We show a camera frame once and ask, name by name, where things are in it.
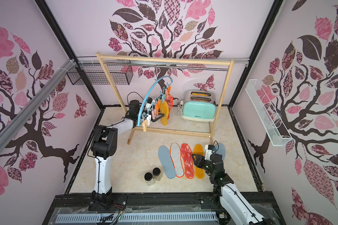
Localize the aluminium frame bar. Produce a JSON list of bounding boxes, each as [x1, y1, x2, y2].
[[0, 59, 75, 153]]

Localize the white slotted cable duct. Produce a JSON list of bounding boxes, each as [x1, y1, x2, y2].
[[54, 212, 217, 225]]

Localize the red orange insole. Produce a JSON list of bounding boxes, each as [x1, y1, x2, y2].
[[181, 143, 194, 179], [166, 94, 174, 120]]

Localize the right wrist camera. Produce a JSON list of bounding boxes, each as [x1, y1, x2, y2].
[[204, 144, 216, 160]]

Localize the yellow insole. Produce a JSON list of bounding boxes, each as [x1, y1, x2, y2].
[[159, 101, 169, 126], [192, 144, 205, 180]]

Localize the orange rimmed grey insole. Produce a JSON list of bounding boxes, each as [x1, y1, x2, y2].
[[170, 143, 184, 178]]

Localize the blue clip hanger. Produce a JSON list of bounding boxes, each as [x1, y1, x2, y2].
[[137, 76, 173, 132]]

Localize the grey blue insole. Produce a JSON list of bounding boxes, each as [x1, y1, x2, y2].
[[158, 145, 176, 179]]

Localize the right black lid jar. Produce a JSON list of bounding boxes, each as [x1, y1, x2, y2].
[[153, 167, 162, 181]]

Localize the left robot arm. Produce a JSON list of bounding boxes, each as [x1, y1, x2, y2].
[[90, 100, 141, 206]]

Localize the wooden clothes rack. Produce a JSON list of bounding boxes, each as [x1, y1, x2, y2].
[[95, 52, 234, 145]]

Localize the mint green toaster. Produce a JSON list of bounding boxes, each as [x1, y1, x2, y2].
[[182, 90, 217, 122]]

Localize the black wire basket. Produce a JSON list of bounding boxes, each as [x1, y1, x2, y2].
[[66, 60, 134, 85]]

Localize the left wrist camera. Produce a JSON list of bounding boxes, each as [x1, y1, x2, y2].
[[145, 97, 153, 112]]

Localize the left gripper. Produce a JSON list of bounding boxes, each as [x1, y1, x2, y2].
[[136, 105, 163, 122]]

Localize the left black lid jar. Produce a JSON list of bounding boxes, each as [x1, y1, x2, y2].
[[144, 172, 155, 186]]

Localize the black lid jar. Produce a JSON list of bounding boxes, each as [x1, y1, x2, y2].
[[144, 172, 155, 186], [153, 167, 162, 181]]

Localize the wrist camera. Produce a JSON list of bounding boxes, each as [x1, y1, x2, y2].
[[204, 144, 216, 160], [145, 97, 153, 112]]

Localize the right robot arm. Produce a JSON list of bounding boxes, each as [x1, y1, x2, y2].
[[192, 154, 271, 225]]

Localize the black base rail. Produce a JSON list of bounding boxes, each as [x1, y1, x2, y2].
[[42, 192, 288, 225]]

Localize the white toaster cable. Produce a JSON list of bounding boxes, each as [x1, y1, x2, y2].
[[177, 100, 186, 119]]

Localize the white wire basket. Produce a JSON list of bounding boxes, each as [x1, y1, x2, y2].
[[245, 79, 293, 146]]

